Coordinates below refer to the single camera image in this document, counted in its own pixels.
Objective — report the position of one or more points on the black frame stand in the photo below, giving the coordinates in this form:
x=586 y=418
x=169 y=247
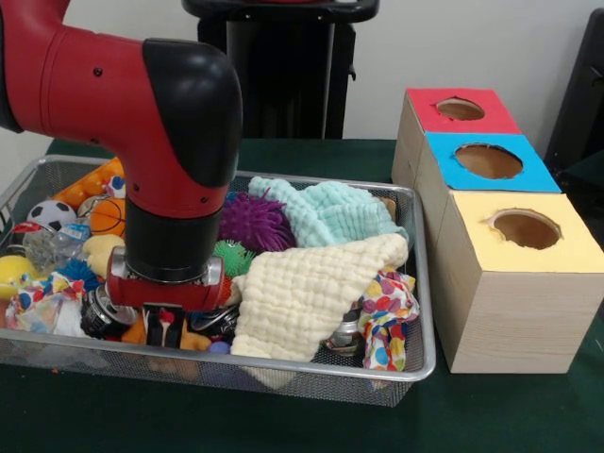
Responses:
x=580 y=94

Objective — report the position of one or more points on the silver mesh bin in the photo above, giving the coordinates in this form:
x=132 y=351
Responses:
x=141 y=365

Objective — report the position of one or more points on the black and white soccer ball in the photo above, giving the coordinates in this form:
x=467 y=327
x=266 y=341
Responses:
x=52 y=214

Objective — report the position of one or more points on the purple spiky ball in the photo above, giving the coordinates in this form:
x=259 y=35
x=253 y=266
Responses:
x=257 y=224

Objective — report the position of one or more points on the dark green table cloth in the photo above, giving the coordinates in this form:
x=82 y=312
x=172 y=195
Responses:
x=283 y=424

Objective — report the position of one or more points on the cream waffle cloth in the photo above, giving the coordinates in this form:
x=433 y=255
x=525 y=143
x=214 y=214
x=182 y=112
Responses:
x=292 y=292

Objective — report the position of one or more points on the mint green cloth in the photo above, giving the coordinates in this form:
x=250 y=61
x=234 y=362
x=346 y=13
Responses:
x=330 y=212

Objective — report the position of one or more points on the yellow ball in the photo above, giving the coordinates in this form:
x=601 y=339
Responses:
x=16 y=273

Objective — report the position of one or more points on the wooden box with three holes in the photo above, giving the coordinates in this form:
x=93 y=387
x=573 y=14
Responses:
x=519 y=321

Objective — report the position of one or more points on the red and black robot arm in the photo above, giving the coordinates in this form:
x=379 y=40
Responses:
x=94 y=85

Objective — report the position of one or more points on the green spiky ball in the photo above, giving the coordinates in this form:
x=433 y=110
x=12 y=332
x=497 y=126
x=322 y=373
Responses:
x=236 y=259

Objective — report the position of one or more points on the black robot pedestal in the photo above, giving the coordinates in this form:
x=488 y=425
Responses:
x=292 y=71

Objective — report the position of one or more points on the orange toy basketball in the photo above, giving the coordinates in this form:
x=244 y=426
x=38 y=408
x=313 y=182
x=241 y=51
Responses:
x=106 y=217

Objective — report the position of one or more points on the polka dot cloth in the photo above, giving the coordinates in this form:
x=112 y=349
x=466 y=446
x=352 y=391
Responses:
x=384 y=307

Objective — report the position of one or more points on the brown monkey plush toy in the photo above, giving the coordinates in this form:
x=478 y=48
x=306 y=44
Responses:
x=134 y=332

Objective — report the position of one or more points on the orange plastic block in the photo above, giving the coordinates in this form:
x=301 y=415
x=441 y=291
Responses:
x=89 y=181

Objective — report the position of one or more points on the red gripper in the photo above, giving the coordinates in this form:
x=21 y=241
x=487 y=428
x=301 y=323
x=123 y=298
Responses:
x=165 y=295

